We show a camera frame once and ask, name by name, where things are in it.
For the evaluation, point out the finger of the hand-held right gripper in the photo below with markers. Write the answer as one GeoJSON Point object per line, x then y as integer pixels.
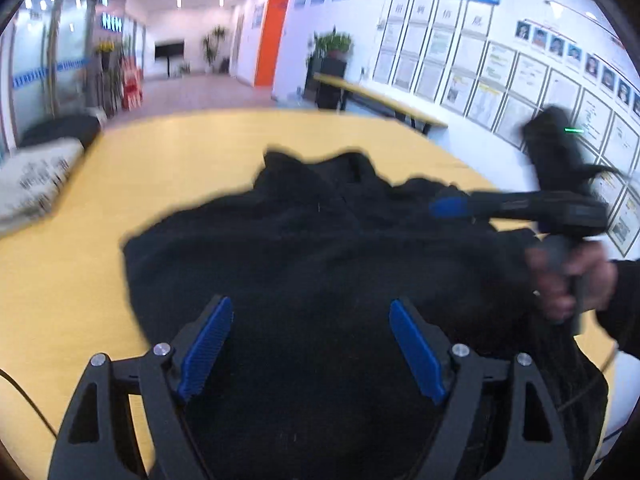
{"type": "Point", "coordinates": [452, 206]}

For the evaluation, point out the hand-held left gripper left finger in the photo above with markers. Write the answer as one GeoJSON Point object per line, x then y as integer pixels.
{"type": "Point", "coordinates": [207, 345]}

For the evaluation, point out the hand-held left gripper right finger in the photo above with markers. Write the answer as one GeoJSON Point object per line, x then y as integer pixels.
{"type": "Point", "coordinates": [417, 350]}

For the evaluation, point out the black garment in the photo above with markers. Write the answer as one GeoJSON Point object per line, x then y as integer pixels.
{"type": "Point", "coordinates": [330, 310]}

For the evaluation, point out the person's right forearm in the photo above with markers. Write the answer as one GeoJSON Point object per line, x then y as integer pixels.
{"type": "Point", "coordinates": [625, 300]}

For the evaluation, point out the person's right hand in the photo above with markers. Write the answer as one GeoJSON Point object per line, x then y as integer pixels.
{"type": "Point", "coordinates": [575, 280]}

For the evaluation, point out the long yellow bench table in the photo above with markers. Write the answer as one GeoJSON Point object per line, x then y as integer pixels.
{"type": "Point", "coordinates": [380, 100]}

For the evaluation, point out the black planter box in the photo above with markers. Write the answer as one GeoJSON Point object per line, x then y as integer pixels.
{"type": "Point", "coordinates": [327, 82]}

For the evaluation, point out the potted green plant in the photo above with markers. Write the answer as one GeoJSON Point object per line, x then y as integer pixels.
{"type": "Point", "coordinates": [332, 44]}

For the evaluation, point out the printed white sack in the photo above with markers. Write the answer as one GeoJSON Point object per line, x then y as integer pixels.
{"type": "Point", "coordinates": [32, 180]}

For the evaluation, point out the orange door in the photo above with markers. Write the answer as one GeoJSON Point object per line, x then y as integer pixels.
{"type": "Point", "coordinates": [271, 35]}

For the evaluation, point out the red display stand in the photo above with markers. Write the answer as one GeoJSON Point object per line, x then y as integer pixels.
{"type": "Point", "coordinates": [131, 85]}

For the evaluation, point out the tall potted plant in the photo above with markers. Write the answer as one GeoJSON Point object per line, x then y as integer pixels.
{"type": "Point", "coordinates": [216, 47]}

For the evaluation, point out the black television screen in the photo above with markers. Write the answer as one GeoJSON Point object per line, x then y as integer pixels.
{"type": "Point", "coordinates": [169, 50]}

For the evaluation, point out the yellow flower plant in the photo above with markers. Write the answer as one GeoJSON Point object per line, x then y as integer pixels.
{"type": "Point", "coordinates": [106, 52]}

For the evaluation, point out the wall notice board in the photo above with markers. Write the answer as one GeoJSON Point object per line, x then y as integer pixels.
{"type": "Point", "coordinates": [505, 60]}

